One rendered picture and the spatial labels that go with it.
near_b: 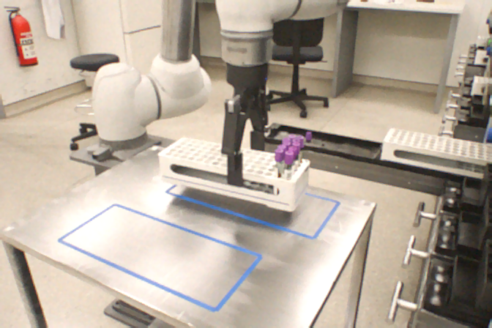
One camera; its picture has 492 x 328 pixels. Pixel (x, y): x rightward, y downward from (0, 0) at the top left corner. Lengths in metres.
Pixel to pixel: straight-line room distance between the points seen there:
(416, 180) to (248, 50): 0.57
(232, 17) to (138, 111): 0.70
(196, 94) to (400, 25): 3.44
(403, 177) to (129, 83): 0.82
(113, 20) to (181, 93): 2.96
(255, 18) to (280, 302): 0.44
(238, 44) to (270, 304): 0.42
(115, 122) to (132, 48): 2.94
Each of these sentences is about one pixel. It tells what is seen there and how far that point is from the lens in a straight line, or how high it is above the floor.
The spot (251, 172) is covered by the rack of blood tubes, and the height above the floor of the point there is 0.91.
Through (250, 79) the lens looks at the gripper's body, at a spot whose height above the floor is 1.08.
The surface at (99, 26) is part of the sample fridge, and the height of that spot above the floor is 0.66.
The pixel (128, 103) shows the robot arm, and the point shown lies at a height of 0.88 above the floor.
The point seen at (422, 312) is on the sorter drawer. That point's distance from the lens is 0.71.
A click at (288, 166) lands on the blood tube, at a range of 0.76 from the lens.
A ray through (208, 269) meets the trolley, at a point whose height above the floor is 0.82.
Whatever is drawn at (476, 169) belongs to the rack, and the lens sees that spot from 1.16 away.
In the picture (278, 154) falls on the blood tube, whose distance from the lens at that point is 0.75.
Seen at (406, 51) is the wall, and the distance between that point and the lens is 4.66.
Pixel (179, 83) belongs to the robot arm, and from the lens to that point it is 1.37.
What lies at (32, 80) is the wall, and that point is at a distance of 4.43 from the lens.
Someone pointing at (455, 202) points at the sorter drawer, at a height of 0.82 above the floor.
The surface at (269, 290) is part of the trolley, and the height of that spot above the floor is 0.82.
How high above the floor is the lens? 1.28
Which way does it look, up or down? 27 degrees down
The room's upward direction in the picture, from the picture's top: straight up
